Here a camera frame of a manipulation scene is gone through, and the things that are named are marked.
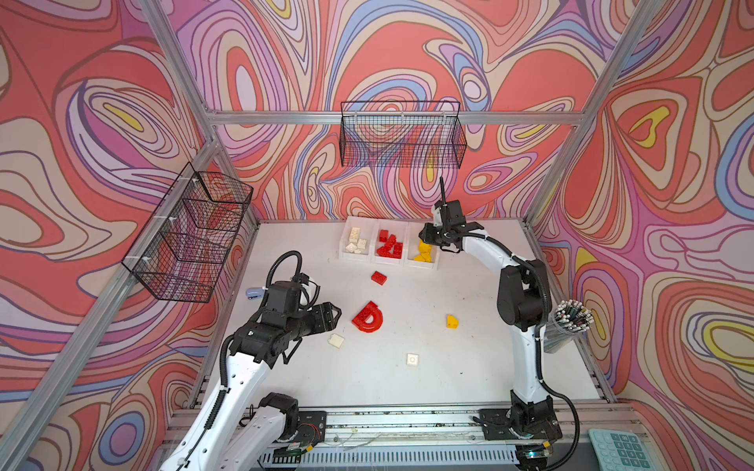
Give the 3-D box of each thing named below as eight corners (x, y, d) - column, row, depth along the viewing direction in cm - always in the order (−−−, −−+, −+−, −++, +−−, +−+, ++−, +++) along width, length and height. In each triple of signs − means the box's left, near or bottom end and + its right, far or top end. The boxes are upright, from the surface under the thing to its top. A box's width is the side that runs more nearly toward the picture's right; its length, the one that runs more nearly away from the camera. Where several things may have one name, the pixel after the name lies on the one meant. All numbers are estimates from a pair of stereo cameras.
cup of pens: (550, 360, 86) (583, 335, 72) (527, 341, 90) (553, 314, 76) (564, 341, 90) (597, 314, 76) (541, 324, 93) (568, 295, 80)
